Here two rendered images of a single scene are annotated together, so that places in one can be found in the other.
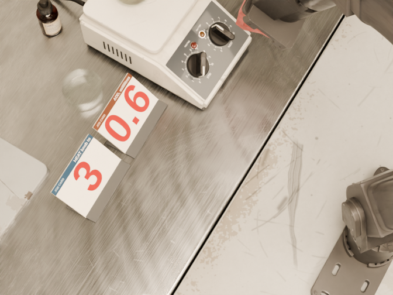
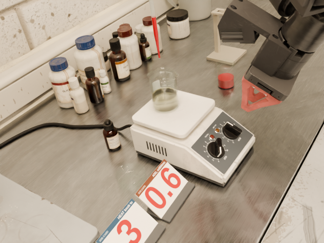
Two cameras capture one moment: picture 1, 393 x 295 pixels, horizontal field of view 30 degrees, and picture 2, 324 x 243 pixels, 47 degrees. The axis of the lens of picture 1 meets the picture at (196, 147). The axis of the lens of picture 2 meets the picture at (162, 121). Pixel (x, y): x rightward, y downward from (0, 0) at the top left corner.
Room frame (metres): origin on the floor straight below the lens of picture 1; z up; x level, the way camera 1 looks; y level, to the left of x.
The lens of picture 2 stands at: (-0.03, -0.01, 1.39)
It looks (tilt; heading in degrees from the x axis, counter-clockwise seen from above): 36 degrees down; 12
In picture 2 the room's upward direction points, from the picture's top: 9 degrees counter-clockwise
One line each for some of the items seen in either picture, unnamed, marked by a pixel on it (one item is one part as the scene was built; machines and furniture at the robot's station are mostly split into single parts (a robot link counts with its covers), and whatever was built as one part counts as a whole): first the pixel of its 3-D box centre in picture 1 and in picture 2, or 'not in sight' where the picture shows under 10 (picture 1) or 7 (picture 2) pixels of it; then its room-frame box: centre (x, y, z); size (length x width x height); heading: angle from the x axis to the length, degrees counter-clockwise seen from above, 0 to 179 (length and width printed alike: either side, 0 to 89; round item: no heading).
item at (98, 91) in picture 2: not in sight; (93, 84); (0.71, 0.30, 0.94); 0.04 x 0.04 x 0.09
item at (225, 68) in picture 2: not in sight; (225, 74); (0.75, -0.02, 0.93); 0.04 x 0.04 x 0.06
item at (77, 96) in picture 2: not in sight; (77, 95); (0.67, 0.32, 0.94); 0.03 x 0.03 x 0.09
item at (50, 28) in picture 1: (47, 14); (110, 133); (0.53, 0.21, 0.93); 0.03 x 0.03 x 0.07
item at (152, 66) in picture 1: (160, 26); (187, 132); (0.52, 0.06, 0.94); 0.22 x 0.13 x 0.08; 61
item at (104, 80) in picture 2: not in sight; (104, 81); (0.74, 0.28, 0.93); 0.02 x 0.02 x 0.06
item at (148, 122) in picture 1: (131, 115); (166, 189); (0.39, 0.09, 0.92); 0.09 x 0.06 x 0.04; 154
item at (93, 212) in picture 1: (91, 178); (132, 234); (0.30, 0.13, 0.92); 0.09 x 0.06 x 0.04; 154
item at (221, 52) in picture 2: not in sight; (225, 33); (0.90, -0.03, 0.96); 0.08 x 0.08 x 0.13; 59
